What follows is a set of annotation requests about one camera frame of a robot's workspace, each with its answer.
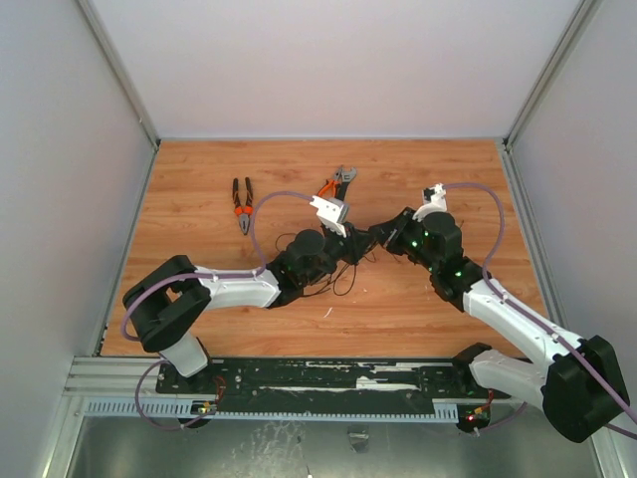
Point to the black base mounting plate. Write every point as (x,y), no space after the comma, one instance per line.
(349,402)

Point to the black adjustable wrench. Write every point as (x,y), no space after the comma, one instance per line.
(342,179)

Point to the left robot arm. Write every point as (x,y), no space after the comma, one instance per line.
(163,307)

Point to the orange needle nose pliers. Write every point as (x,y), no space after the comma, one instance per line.
(333,187)

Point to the aluminium front rail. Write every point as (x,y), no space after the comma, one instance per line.
(99,376)

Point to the orange black combination pliers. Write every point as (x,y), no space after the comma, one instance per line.
(243,209)

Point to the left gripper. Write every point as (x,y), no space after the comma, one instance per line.
(355,243)

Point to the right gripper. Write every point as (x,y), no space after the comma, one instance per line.
(394,232)

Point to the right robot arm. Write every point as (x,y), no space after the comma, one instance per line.
(576,383)

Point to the right aluminium frame post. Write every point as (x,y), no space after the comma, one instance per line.
(557,59)

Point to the aluminium frame post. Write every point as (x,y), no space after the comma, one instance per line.
(116,65)
(557,59)

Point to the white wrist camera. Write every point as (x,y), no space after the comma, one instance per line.
(331,213)
(434,200)

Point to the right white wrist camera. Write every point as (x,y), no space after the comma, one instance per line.
(434,200)

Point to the left aluminium frame post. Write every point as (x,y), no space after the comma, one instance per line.
(116,65)

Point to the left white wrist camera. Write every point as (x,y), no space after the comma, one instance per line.
(331,213)

